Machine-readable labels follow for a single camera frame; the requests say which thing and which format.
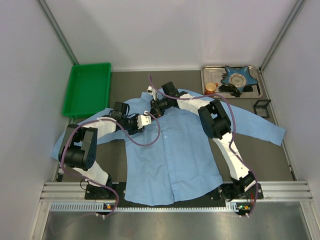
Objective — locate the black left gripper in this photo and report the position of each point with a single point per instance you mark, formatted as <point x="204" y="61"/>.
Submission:
<point x="135" y="125"/>

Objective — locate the light blue button shirt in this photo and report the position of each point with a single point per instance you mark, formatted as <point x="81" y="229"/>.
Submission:
<point x="171" y="154"/>

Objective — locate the black comb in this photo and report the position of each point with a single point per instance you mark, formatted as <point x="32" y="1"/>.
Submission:
<point x="233" y="91"/>

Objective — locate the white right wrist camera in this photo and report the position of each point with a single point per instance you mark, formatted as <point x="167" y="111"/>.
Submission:
<point x="152" y="92"/>

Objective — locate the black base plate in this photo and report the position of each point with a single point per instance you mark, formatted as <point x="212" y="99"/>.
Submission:
<point x="215" y="198"/>

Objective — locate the green plastic tray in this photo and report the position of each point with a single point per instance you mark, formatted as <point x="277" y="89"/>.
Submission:
<point x="88" y="90"/>

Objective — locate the silver metal tray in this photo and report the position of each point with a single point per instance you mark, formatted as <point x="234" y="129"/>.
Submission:
<point x="217" y="73"/>

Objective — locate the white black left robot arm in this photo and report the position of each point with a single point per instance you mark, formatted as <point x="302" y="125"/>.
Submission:
<point x="78" y="149"/>

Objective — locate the black brooch box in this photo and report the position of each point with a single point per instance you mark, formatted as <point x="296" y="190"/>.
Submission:
<point x="260" y="108"/>

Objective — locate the orange cup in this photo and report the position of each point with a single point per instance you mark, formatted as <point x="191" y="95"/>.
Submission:
<point x="210" y="88"/>

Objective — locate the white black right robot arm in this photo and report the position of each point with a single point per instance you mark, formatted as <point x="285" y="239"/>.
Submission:
<point x="216" y="124"/>

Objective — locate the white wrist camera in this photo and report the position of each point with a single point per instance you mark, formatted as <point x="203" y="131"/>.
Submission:
<point x="152" y="92"/>
<point x="143" y="120"/>

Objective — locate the blue star-shaped dish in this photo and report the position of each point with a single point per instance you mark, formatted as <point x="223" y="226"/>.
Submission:
<point x="238" y="77"/>

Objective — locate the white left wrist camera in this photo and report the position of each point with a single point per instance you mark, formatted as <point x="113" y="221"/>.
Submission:
<point x="143" y="120"/>

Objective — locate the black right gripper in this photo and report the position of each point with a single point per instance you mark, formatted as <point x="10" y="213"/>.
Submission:
<point x="155" y="107"/>

